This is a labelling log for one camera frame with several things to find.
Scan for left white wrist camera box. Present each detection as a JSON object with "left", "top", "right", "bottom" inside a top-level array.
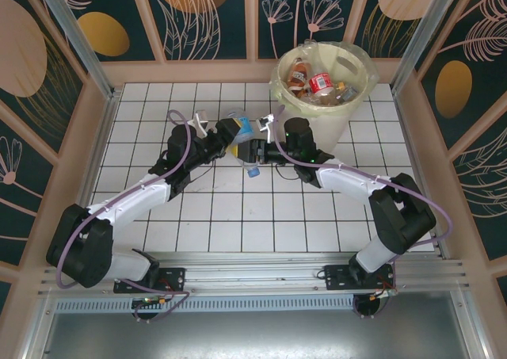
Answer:
[{"left": 193, "top": 110, "right": 218, "bottom": 137}]

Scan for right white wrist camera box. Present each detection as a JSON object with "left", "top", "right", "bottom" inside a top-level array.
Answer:
[{"left": 255, "top": 113, "right": 277, "bottom": 143}]

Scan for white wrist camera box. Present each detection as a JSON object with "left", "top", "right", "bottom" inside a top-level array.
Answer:
[
  {"left": 193, "top": 110, "right": 218, "bottom": 137},
  {"left": 255, "top": 113, "right": 277, "bottom": 143}
]

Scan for aluminium side rail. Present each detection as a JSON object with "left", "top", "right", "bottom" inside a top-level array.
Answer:
[
  {"left": 391, "top": 87, "right": 451, "bottom": 262},
  {"left": 78, "top": 87, "right": 122, "bottom": 209}
]

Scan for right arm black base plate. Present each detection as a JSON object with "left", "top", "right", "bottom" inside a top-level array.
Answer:
[{"left": 323, "top": 262, "right": 398, "bottom": 293}]

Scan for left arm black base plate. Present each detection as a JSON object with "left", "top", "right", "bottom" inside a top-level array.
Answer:
[{"left": 112, "top": 266, "right": 187, "bottom": 295}]

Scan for water bottle blue cap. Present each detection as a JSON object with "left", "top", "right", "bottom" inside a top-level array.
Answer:
[{"left": 224, "top": 106, "right": 261, "bottom": 178}]

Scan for cola bottle red label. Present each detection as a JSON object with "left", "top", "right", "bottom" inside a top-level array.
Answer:
[{"left": 307, "top": 71, "right": 336, "bottom": 97}]

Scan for aluminium front rail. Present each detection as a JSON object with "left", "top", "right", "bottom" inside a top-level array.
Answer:
[{"left": 38, "top": 250, "right": 475, "bottom": 297}]

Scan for aluminium frame post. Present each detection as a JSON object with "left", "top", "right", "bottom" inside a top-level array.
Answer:
[
  {"left": 390, "top": 0, "right": 457, "bottom": 97},
  {"left": 32, "top": 0, "right": 116, "bottom": 99}
]

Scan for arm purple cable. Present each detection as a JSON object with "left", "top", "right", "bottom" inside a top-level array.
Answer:
[
  {"left": 271, "top": 105, "right": 453, "bottom": 320},
  {"left": 57, "top": 110, "right": 193, "bottom": 324}
]

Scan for slotted grey cable duct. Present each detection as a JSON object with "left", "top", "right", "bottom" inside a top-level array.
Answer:
[{"left": 53, "top": 297, "right": 357, "bottom": 315}]

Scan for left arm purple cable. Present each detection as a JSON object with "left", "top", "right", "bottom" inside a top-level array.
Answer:
[{"left": 57, "top": 110, "right": 193, "bottom": 324}]

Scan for grey metal sheet panel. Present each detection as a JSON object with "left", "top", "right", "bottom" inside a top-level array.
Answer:
[{"left": 21, "top": 291, "right": 490, "bottom": 359}]

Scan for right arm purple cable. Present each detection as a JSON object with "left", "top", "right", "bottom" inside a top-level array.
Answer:
[{"left": 271, "top": 105, "right": 453, "bottom": 320}]

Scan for translucent plastic bin liner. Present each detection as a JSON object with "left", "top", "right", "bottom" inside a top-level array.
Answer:
[{"left": 269, "top": 40, "right": 381, "bottom": 118}]

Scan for cream plastic waste bin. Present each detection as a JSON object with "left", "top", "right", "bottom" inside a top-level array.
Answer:
[{"left": 270, "top": 41, "right": 379, "bottom": 154}]

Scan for small connector wire bundle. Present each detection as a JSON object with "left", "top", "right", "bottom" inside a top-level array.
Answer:
[
  {"left": 368, "top": 285, "right": 398, "bottom": 303},
  {"left": 130, "top": 293, "right": 177, "bottom": 311}
]

